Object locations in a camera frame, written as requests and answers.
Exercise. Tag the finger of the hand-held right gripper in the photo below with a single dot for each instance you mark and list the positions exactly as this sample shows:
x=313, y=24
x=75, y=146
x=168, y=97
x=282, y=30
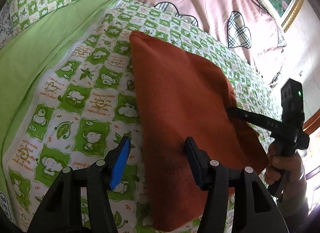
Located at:
x=250, y=117

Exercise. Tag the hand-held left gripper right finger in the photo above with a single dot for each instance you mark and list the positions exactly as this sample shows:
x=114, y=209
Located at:
x=193, y=157

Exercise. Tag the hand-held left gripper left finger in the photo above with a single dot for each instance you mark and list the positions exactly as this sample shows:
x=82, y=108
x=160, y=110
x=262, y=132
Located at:
x=121, y=162

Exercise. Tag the orange knit sweater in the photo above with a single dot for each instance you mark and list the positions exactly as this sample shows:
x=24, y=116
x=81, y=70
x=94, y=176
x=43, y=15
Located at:
x=180, y=92

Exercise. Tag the person's right forearm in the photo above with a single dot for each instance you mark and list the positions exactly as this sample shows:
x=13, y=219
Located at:
x=295, y=208

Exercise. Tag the person's right hand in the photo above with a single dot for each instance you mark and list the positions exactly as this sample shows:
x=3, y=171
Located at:
x=296, y=173

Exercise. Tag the green patterned quilt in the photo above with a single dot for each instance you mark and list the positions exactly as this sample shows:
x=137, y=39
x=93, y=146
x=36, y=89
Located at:
x=75, y=102

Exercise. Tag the floral bed sheet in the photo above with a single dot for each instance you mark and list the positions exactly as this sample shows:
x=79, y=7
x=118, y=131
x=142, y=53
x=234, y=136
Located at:
x=5, y=27

